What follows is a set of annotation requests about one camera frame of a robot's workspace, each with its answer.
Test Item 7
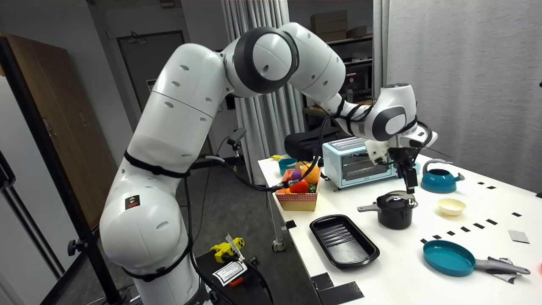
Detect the yellow clamp tool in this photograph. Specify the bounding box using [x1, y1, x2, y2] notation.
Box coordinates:
[211, 238, 244, 265]

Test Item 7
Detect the light blue toaster oven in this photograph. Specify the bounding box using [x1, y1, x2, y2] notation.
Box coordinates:
[322, 138, 405, 189]

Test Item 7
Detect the black backpack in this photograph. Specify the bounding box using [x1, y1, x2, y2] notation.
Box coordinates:
[285, 128, 346, 162]

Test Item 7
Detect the checkered fruit basket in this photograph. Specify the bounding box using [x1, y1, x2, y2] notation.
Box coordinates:
[275, 170, 319, 212]

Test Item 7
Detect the blue frying pan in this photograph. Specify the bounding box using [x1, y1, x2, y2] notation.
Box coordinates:
[422, 240, 529, 277]

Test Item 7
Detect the teal kettle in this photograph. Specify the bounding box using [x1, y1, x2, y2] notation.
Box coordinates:
[422, 160, 465, 194]

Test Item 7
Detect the red plush tomato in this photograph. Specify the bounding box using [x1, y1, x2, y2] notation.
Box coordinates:
[290, 180, 311, 194]

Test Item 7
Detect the black grill tray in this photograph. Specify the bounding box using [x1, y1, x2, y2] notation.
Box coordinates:
[311, 214, 380, 270]

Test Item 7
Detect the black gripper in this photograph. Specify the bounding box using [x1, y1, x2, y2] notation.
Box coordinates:
[388, 148, 419, 194]

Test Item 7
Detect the black pot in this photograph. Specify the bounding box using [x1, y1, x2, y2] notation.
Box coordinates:
[360, 202, 416, 231]

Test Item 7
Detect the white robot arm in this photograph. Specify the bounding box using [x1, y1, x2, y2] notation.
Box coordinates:
[101, 23, 438, 305]

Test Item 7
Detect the cream small bowl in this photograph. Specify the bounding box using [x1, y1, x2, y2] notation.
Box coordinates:
[438, 199, 466, 218]

